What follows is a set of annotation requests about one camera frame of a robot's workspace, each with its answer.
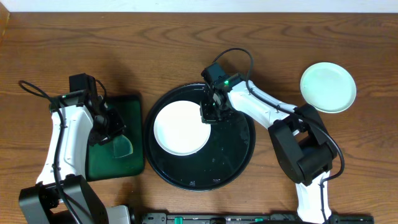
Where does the pink plate with green stain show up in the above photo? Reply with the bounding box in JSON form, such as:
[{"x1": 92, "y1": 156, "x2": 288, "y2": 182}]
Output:
[{"x1": 153, "y1": 100, "x2": 211, "y2": 156}]

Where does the round black tray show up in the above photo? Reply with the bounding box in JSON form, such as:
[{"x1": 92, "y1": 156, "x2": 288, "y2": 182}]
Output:
[{"x1": 143, "y1": 83, "x2": 256, "y2": 192}]

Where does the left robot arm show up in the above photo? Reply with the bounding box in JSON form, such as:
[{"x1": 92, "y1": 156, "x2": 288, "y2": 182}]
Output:
[{"x1": 19, "y1": 103, "x2": 131, "y2": 223}]

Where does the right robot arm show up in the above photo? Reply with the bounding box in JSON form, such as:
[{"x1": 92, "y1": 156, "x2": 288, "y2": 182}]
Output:
[{"x1": 200, "y1": 80, "x2": 343, "y2": 223}]

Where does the green yellow sponge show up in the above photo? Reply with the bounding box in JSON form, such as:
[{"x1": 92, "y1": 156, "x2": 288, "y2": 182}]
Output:
[{"x1": 113, "y1": 135, "x2": 134, "y2": 159}]

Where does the green rectangular sponge tray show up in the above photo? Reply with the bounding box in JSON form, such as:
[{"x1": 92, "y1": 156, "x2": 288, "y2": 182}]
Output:
[{"x1": 86, "y1": 95, "x2": 144, "y2": 181}]

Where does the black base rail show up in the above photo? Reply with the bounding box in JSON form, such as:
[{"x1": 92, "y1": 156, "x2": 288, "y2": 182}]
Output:
[{"x1": 140, "y1": 212, "x2": 375, "y2": 224}]

